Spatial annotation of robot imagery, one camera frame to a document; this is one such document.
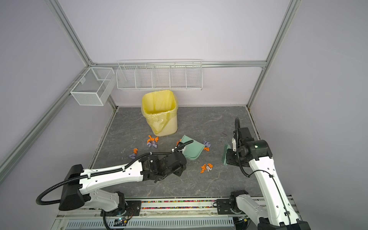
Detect green hand brush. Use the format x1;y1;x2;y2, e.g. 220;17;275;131
222;144;232;166

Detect green plastic dustpan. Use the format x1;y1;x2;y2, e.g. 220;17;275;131
181;135;205;161

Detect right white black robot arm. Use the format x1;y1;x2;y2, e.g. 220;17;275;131
223;118;310;230

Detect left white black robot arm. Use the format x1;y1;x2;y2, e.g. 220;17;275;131
36;150;187;212

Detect orange white scraps lower right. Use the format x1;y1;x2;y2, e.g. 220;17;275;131
200;163;213;173

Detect orange purple scraps near bin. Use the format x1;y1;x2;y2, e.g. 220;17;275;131
147;135;159;148

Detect purple orange scraps right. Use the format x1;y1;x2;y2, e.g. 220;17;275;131
203;140;211;151

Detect orange purple scraps left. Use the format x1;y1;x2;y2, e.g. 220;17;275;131
129;148;138;159

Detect yellow lined trash bin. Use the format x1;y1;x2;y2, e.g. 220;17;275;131
141;90;178;137

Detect small white mesh basket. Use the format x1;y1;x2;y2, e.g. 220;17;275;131
71;67;117;106

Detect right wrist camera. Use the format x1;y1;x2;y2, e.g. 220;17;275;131
232;138;237;152

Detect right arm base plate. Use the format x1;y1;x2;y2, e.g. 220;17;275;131
213;198;237;215

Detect aluminium front rail frame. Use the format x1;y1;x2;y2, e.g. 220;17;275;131
54;196;307;230

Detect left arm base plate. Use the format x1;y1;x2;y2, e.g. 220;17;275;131
105;200;142;217

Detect long white wire shelf basket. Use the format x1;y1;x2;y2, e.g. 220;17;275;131
116;59;203;91

